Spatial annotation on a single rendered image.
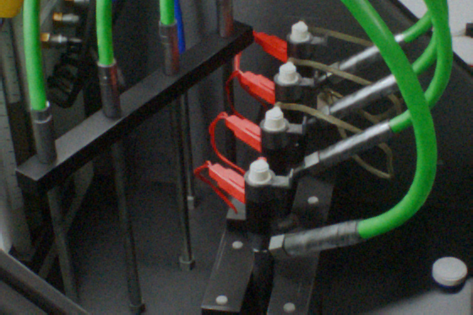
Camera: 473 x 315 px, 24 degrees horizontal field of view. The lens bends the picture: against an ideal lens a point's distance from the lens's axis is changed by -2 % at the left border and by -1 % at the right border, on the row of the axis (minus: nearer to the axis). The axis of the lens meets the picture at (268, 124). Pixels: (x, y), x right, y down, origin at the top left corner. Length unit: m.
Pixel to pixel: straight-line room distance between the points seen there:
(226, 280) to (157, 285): 0.23
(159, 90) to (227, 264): 0.19
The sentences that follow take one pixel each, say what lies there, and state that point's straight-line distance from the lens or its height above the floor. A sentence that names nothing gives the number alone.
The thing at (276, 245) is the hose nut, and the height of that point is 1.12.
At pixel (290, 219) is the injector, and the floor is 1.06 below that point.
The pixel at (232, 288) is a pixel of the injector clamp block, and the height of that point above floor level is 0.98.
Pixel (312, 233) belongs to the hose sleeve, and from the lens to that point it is 0.89.
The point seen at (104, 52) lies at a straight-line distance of 1.06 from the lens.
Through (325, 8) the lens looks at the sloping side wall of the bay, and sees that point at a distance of 1.26.
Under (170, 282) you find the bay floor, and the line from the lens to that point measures 1.31.
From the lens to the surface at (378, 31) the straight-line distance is 0.75.
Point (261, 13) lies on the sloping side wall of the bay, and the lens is 1.28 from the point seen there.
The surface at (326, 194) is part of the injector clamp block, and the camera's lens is 1.18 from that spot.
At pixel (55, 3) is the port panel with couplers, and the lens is 1.27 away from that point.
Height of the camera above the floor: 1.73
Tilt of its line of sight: 36 degrees down
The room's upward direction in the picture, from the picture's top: 1 degrees counter-clockwise
